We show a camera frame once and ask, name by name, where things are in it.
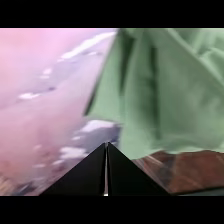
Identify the green shirt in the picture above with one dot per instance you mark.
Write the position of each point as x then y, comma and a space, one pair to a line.
166, 93

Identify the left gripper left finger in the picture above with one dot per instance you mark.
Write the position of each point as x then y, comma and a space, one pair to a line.
85, 178

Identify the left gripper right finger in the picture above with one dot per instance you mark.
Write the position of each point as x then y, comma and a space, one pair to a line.
131, 178

